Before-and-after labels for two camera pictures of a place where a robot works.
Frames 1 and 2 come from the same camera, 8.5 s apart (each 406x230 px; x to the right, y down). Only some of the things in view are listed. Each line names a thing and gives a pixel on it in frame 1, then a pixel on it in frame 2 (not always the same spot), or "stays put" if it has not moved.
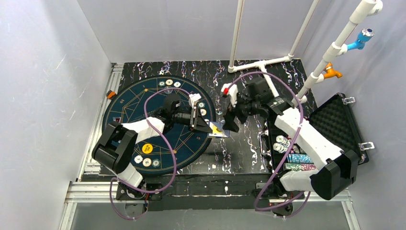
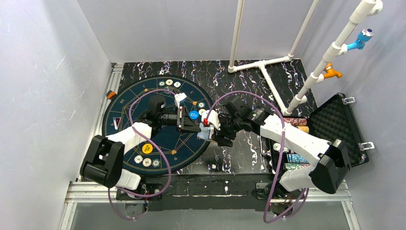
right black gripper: x=237 y=110 to x=220 y=134
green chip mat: x=201 y=105 stays put
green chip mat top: x=162 y=83 stays put
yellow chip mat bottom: x=147 y=162 stays put
